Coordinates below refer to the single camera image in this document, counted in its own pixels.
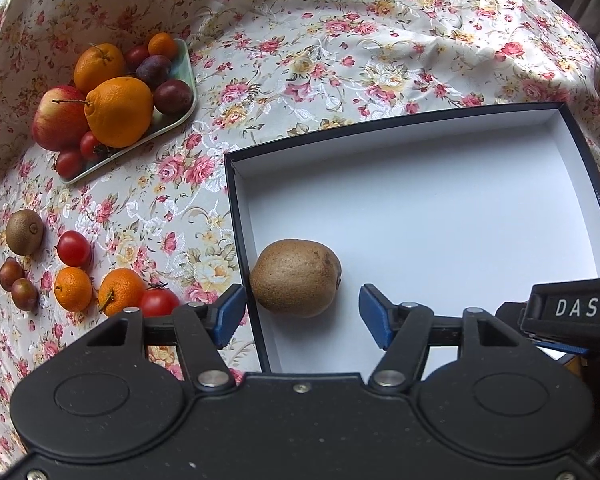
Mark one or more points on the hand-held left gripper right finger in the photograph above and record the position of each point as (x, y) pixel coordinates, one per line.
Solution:
(375, 315)

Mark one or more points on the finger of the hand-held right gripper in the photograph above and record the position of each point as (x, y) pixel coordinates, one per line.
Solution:
(565, 348)

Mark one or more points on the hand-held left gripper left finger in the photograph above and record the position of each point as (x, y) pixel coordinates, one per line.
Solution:
(228, 317)

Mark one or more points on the red tomato with green stem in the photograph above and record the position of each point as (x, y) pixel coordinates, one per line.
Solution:
(159, 304)

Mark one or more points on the large brown kiwi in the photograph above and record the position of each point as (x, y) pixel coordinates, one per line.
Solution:
(295, 277)

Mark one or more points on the black white-lined cardboard box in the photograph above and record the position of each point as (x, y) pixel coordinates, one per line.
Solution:
(430, 200)

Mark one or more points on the small dark red plum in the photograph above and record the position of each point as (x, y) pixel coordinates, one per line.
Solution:
(25, 295)
(11, 273)

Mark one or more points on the small brown kiwi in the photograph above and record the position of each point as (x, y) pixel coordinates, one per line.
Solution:
(25, 231)

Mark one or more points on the small mandarin with stem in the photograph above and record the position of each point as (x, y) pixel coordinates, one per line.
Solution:
(122, 289)

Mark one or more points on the small red tomato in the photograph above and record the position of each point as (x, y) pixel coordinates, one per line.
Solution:
(70, 163)
(91, 146)

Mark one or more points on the large dark red plum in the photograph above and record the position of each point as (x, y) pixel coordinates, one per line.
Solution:
(174, 96)

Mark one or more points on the large pear-shaped orange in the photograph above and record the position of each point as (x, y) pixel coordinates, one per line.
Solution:
(120, 112)

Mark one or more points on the pale green tray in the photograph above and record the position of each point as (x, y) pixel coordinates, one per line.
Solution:
(182, 75)

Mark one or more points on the purple plum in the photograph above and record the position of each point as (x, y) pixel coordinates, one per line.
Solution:
(153, 70)

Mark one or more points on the red apple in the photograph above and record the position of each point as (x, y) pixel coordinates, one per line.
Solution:
(57, 119)

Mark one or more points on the tiny mandarin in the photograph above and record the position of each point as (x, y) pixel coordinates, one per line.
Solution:
(162, 45)

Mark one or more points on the round orange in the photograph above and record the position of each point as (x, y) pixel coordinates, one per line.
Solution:
(99, 66)

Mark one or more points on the floral tablecloth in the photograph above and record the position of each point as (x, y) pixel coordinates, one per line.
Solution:
(330, 35)

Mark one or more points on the dark furniture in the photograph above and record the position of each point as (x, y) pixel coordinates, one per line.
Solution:
(595, 5)

